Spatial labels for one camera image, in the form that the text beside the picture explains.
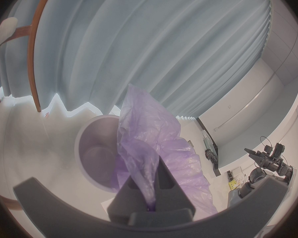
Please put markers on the white cushioned wooden chair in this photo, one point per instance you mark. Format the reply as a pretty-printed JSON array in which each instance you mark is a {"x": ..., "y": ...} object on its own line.
[{"x": 3, "y": 32}]

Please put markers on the pale blue curtain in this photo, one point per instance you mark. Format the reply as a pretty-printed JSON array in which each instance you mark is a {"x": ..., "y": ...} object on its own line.
[{"x": 139, "y": 46}]

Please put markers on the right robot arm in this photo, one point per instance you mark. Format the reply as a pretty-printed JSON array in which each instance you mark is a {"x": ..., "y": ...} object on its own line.
[{"x": 257, "y": 175}]

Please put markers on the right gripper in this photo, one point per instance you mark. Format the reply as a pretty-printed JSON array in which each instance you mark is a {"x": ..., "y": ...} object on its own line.
[{"x": 265, "y": 160}]

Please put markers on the white trash bin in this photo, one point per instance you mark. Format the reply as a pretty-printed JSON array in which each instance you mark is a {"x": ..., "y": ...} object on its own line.
[{"x": 94, "y": 142}]

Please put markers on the crumpled black plastic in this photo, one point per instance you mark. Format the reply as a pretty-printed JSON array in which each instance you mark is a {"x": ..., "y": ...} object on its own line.
[{"x": 209, "y": 155}]

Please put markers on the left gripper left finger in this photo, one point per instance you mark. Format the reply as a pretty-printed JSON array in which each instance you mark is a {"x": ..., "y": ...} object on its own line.
[{"x": 124, "y": 202}]

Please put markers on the pale green dustpan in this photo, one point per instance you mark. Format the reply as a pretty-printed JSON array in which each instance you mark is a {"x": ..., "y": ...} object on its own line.
[{"x": 208, "y": 141}]

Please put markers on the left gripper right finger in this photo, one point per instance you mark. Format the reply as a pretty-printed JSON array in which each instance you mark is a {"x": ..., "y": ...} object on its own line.
[{"x": 171, "y": 194}]

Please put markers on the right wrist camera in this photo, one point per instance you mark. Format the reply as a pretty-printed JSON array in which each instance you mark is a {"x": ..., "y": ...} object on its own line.
[{"x": 267, "y": 149}]

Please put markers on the purple plastic bag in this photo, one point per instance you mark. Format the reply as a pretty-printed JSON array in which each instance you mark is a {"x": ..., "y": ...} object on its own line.
[{"x": 164, "y": 137}]

